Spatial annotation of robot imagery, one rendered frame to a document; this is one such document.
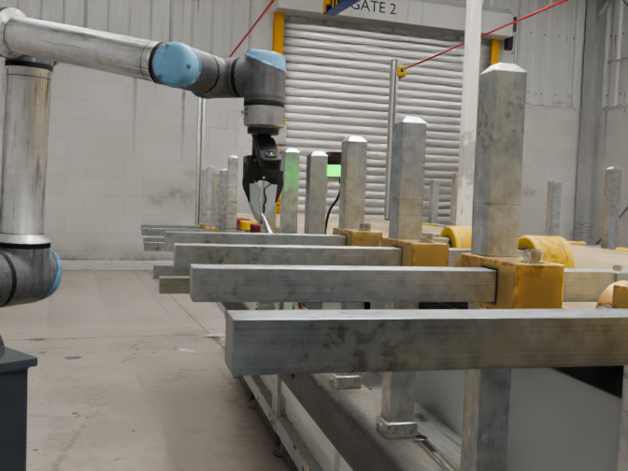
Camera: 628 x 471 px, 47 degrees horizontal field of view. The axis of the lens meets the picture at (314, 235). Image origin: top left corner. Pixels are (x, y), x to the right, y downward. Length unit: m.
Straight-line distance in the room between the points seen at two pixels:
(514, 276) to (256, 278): 0.23
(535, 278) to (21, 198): 1.53
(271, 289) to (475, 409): 0.26
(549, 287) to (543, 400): 0.41
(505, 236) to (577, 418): 0.34
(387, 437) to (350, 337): 0.63
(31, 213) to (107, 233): 7.19
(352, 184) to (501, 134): 0.50
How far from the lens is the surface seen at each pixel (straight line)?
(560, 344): 0.46
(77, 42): 1.73
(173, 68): 1.56
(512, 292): 0.69
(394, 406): 1.02
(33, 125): 2.01
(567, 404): 1.04
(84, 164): 9.16
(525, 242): 1.03
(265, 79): 1.62
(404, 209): 0.98
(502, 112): 0.76
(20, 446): 1.99
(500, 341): 0.44
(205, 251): 0.88
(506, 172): 0.76
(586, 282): 0.77
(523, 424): 1.14
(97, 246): 9.20
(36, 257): 2.01
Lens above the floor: 1.03
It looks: 3 degrees down
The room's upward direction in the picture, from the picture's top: 2 degrees clockwise
